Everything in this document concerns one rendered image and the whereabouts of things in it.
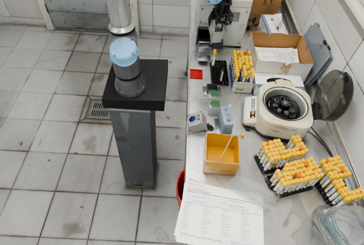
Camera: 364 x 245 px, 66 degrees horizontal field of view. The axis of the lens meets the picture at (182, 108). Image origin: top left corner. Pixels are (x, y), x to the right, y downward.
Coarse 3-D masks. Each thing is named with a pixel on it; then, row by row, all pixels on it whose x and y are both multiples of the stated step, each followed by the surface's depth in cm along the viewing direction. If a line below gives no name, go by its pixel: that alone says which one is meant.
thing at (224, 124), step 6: (222, 108) 122; (222, 114) 120; (228, 114) 120; (216, 120) 129; (222, 120) 120; (228, 120) 119; (216, 126) 127; (222, 126) 121; (228, 126) 118; (222, 132) 121; (228, 132) 121
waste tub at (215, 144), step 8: (208, 136) 115; (216, 136) 114; (224, 136) 114; (208, 144) 119; (216, 144) 119; (224, 144) 118; (232, 144) 118; (208, 152) 118; (216, 152) 118; (232, 152) 119; (208, 160) 105; (216, 160) 116; (224, 160) 116; (232, 160) 116; (208, 168) 109; (216, 168) 109; (224, 168) 108; (232, 168) 108
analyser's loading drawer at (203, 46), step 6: (198, 36) 165; (204, 36) 165; (198, 42) 161; (204, 42) 156; (198, 48) 157; (204, 48) 154; (198, 54) 151; (204, 54) 154; (198, 60) 153; (204, 60) 153
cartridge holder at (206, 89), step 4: (208, 84) 140; (212, 84) 140; (216, 84) 140; (204, 88) 141; (208, 88) 141; (212, 88) 141; (216, 88) 141; (204, 92) 139; (208, 92) 138; (220, 92) 140
